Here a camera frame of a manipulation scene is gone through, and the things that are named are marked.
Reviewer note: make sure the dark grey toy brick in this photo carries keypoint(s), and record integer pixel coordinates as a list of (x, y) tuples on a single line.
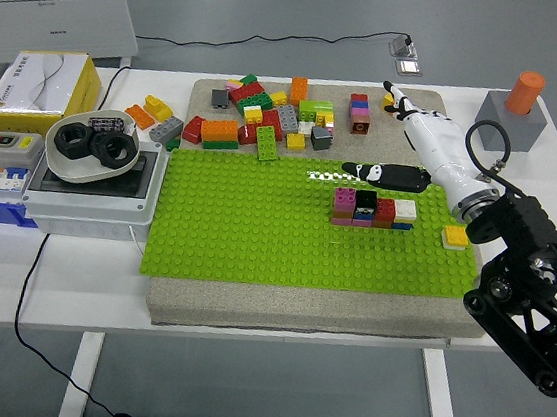
[(219, 98)]

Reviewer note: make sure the large black hex nut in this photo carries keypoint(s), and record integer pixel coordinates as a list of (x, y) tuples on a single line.
[(62, 143), (99, 148)]

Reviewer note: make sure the grey push-button switch box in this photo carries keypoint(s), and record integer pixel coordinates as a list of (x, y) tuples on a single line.
[(7, 157)]

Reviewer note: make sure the green studded baseplate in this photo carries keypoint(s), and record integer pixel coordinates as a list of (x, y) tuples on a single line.
[(256, 226)]

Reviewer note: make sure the small black terminal block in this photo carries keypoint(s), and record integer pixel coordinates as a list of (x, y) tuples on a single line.
[(104, 123)]

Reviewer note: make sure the white panel heater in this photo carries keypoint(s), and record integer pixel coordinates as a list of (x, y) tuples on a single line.
[(55, 2)]

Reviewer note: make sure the white table leg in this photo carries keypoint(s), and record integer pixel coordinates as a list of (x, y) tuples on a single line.
[(440, 403), (80, 377)]

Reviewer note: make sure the white plastic bowl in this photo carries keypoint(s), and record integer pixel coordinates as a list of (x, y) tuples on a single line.
[(76, 173)]

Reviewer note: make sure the long dark green brick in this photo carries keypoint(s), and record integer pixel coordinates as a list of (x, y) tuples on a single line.
[(256, 103)]

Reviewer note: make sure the blue yellow toy brick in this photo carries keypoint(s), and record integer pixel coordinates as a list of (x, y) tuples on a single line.
[(401, 226)]

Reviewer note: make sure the dark green toy brick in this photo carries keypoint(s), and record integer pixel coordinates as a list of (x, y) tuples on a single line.
[(249, 79)]

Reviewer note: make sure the silver floor socket plate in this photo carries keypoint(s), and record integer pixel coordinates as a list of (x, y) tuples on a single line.
[(408, 67)]

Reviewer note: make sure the yellow white tissue box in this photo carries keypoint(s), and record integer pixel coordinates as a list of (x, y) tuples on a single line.
[(37, 75)]

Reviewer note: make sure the light grey toy brick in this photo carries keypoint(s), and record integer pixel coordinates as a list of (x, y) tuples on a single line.
[(287, 117), (165, 130)]

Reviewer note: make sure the yellow white toy brick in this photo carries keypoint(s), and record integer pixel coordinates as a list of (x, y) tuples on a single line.
[(253, 114)]

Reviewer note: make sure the pink toy brick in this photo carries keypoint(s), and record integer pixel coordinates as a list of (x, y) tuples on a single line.
[(361, 224)]

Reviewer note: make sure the yellow pink white brick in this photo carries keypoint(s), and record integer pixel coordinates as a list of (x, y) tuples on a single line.
[(326, 121)]

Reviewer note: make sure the white blue circuit breaker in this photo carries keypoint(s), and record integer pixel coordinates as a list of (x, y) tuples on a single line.
[(2, 184)]

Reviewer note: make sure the flat orange toy brick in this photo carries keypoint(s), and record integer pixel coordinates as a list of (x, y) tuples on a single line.
[(139, 116)]

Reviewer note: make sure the orange cylinder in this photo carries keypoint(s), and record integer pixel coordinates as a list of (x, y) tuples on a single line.
[(523, 93)]

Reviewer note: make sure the lime green toy brick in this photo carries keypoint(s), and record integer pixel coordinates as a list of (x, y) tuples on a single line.
[(315, 108)]

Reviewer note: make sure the flat dark green brick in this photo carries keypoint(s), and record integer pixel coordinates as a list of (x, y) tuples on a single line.
[(219, 145)]

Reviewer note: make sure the black toy brick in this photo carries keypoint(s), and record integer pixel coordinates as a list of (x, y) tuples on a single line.
[(366, 201)]

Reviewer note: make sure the dark grey slope brick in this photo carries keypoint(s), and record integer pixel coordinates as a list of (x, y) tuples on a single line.
[(320, 139)]

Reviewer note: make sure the silver floor socket with plug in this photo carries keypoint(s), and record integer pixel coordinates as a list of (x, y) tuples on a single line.
[(402, 46)]

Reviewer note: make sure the grey electrical enclosure box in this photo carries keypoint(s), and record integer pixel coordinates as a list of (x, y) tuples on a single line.
[(87, 207)]

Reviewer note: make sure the magenta toy brick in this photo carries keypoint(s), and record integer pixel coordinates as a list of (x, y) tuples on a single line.
[(345, 198)]

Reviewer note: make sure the tall orange toy brick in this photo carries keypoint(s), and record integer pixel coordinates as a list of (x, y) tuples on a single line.
[(299, 90)]

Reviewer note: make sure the red slope brick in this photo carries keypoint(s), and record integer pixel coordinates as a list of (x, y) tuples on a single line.
[(193, 129)]

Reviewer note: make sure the red blue pink brown brick tower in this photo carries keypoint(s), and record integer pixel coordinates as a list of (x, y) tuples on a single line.
[(359, 114)]

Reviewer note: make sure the grey-brown foam mat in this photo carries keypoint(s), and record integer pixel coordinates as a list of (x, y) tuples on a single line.
[(297, 311)]

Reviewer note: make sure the pink yellow small brick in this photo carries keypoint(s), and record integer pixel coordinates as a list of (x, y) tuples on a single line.
[(234, 85)]

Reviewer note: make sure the long red toy brick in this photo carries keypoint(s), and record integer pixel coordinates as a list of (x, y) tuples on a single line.
[(245, 93)]

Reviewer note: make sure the yellow orange white brick stack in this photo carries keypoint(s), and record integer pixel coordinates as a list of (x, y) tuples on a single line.
[(387, 102)]

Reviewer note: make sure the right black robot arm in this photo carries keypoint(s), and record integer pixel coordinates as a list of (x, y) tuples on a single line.
[(527, 237)]

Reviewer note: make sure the lime green flat brick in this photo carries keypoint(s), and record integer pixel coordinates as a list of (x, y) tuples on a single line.
[(266, 142)]

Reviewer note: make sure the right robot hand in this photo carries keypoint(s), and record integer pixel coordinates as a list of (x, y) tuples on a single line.
[(441, 146)]

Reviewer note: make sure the grey cube block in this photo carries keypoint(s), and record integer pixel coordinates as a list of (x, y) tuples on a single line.
[(523, 136)]

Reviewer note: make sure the yellow stepped toy brick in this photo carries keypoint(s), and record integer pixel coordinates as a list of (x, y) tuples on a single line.
[(159, 108)]

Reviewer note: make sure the long orange toy brick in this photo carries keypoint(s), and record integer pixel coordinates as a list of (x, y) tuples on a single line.
[(219, 130)]

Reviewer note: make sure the small dark green brick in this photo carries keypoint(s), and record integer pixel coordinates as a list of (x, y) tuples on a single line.
[(173, 144)]

